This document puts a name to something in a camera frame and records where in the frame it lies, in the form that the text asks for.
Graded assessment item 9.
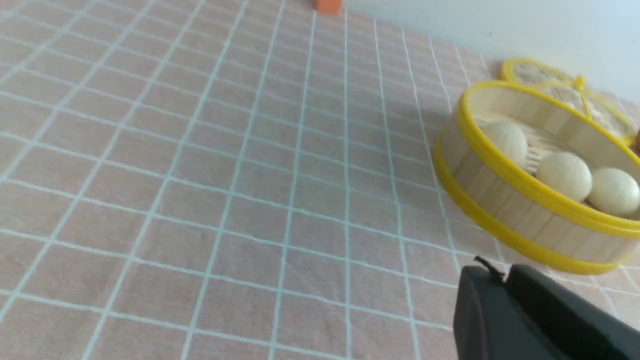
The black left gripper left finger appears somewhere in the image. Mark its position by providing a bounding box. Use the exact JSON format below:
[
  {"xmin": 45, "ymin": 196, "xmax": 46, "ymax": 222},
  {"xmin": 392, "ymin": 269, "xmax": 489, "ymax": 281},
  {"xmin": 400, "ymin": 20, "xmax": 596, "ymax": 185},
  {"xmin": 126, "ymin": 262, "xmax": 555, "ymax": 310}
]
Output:
[{"xmin": 453, "ymin": 256, "xmax": 566, "ymax": 360}]

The yellow-rimmed bamboo steamer tray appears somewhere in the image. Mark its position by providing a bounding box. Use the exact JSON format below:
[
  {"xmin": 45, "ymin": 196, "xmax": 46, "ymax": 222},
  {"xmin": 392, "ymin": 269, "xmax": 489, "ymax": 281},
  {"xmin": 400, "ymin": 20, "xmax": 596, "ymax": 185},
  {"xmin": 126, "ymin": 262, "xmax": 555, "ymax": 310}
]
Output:
[{"xmin": 432, "ymin": 80, "xmax": 640, "ymax": 275}]

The pink grid tablecloth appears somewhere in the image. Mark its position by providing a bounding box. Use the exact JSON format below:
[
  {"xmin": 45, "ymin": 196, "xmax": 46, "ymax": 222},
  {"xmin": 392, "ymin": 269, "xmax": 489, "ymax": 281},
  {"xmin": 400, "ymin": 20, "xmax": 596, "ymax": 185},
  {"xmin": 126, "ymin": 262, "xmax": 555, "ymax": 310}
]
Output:
[{"xmin": 0, "ymin": 0, "xmax": 640, "ymax": 360}]

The yellow woven steamer lid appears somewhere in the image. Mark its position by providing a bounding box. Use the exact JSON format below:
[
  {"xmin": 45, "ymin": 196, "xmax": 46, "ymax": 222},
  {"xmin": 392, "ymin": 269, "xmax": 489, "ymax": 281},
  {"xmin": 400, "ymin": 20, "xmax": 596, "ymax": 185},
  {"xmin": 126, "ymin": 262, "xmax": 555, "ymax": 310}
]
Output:
[{"xmin": 500, "ymin": 57, "xmax": 637, "ymax": 146}]

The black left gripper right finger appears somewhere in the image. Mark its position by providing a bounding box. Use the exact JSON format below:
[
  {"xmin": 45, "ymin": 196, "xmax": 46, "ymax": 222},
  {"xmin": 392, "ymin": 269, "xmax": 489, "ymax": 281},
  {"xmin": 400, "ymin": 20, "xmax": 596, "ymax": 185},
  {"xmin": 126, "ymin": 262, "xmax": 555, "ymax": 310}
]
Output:
[{"xmin": 506, "ymin": 264, "xmax": 640, "ymax": 360}]

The white bun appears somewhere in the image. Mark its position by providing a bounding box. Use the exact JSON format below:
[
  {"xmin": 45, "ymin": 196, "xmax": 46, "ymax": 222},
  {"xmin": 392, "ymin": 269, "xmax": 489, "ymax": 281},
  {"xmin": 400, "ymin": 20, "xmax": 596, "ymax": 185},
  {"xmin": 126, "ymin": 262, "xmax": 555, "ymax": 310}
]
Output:
[
  {"xmin": 535, "ymin": 152, "xmax": 593, "ymax": 203},
  {"xmin": 587, "ymin": 167, "xmax": 640, "ymax": 217},
  {"xmin": 480, "ymin": 121, "xmax": 528, "ymax": 167}
]

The orange foam cube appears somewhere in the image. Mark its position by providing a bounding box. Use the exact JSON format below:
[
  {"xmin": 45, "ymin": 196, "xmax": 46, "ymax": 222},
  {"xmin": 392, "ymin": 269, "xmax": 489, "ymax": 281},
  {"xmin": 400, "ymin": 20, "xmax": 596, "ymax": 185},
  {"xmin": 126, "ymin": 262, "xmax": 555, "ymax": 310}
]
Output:
[{"xmin": 311, "ymin": 0, "xmax": 344, "ymax": 16}]

